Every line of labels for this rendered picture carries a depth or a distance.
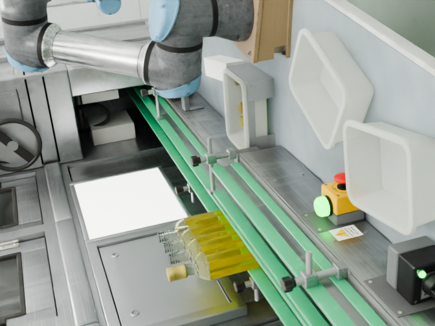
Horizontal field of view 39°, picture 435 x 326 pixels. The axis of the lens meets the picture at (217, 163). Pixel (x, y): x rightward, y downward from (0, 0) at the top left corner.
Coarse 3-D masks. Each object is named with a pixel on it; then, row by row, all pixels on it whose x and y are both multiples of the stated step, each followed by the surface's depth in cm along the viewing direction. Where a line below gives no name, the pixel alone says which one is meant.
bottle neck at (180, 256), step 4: (172, 252) 151; (176, 252) 151; (180, 252) 151; (184, 252) 151; (188, 252) 151; (168, 256) 152; (172, 256) 150; (176, 256) 150; (180, 256) 150; (184, 256) 151; (188, 256) 151; (172, 260) 150; (176, 260) 150; (180, 260) 151; (184, 260) 151; (188, 260) 152; (172, 264) 151
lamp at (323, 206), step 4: (324, 196) 132; (328, 196) 131; (316, 200) 132; (320, 200) 131; (324, 200) 130; (328, 200) 130; (316, 204) 131; (320, 204) 130; (324, 204) 130; (328, 204) 130; (332, 204) 130; (316, 208) 131; (320, 208) 130; (324, 208) 130; (328, 208) 130; (332, 208) 130; (316, 212) 132; (320, 212) 130; (324, 212) 130; (328, 212) 130; (332, 212) 131; (320, 216) 132; (324, 216) 132
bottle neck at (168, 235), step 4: (160, 232) 161; (164, 232) 161; (168, 232) 161; (172, 232) 161; (176, 232) 161; (160, 236) 160; (164, 236) 160; (168, 236) 161; (172, 236) 161; (176, 236) 161; (160, 240) 160; (164, 240) 161; (168, 240) 161
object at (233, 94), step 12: (228, 72) 175; (228, 84) 182; (240, 84) 167; (228, 96) 183; (240, 96) 184; (228, 108) 185; (228, 120) 187; (228, 132) 188; (240, 132) 188; (240, 144) 181
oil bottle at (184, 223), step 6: (216, 210) 167; (192, 216) 165; (198, 216) 164; (204, 216) 164; (210, 216) 164; (216, 216) 164; (222, 216) 164; (180, 222) 163; (186, 222) 162; (192, 222) 162; (198, 222) 162; (204, 222) 161; (210, 222) 162; (180, 228) 160; (186, 228) 160; (180, 234) 161
